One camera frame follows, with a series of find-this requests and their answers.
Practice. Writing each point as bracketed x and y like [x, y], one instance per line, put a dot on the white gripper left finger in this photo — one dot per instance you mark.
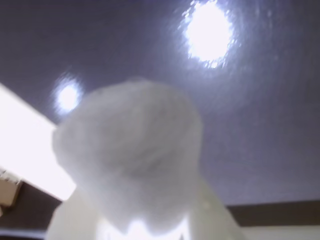
[70, 222]

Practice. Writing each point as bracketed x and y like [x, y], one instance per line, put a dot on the white gauze roll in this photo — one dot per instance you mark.
[130, 150]

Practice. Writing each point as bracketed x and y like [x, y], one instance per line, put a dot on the black mat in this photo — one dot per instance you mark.
[250, 125]

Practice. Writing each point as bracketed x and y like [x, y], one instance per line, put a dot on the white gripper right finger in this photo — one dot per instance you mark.
[215, 225]

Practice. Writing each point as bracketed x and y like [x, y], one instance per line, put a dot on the pale wooden board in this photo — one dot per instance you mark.
[10, 192]

